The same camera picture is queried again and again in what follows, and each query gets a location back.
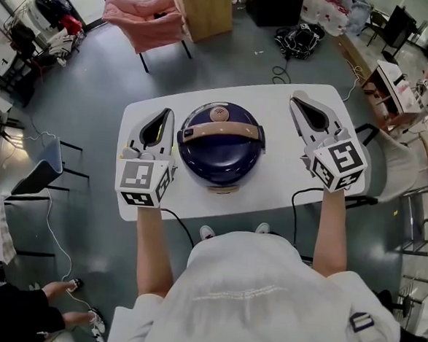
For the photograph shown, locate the white table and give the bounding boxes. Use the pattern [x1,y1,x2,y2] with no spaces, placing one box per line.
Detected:
[111,69,374,238]

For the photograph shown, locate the navy blue rice cooker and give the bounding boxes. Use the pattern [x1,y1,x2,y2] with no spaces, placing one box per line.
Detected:
[171,98,271,198]

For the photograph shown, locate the plastic bags of bottles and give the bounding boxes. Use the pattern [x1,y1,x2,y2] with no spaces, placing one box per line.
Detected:
[299,0,373,39]

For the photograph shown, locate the person's right forearm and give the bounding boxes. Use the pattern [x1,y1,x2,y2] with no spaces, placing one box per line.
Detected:
[311,187,353,279]

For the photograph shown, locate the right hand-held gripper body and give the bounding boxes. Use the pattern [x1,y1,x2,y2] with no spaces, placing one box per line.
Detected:
[298,125,370,195]

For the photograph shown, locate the pink cushioned chair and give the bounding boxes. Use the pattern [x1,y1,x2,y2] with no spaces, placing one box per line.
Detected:
[98,0,197,77]

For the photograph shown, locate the person's left forearm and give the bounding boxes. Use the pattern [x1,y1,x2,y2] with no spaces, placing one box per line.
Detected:
[131,204,180,299]

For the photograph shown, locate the person's white shirt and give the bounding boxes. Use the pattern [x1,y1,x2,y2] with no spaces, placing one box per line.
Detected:
[106,221,407,342]

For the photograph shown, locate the dark chair with black legs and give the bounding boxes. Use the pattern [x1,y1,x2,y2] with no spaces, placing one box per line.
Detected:
[5,133,93,209]

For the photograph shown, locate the large cardboard box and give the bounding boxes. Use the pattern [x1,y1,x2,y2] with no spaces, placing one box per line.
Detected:
[166,0,236,46]

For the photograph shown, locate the white cable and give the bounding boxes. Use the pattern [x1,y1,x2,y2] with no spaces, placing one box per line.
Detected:
[7,129,104,308]

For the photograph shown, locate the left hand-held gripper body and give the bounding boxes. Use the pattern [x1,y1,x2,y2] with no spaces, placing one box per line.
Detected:
[113,147,179,211]

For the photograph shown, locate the wooden cabinet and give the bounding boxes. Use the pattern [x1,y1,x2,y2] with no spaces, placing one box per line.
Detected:
[359,59,427,134]

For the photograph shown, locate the light grey chair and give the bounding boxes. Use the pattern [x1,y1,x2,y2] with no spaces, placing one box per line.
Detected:
[344,120,428,215]

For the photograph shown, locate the black box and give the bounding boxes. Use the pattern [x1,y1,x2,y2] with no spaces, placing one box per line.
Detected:
[244,0,306,30]

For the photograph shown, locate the black cable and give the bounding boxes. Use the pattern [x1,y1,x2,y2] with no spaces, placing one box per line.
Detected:
[157,208,198,249]
[288,185,325,248]

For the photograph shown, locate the person's left shoe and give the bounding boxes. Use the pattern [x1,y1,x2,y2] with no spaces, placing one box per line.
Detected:
[198,224,217,243]

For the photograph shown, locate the black and white bag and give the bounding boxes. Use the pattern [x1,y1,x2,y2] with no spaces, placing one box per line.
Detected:
[273,20,326,61]

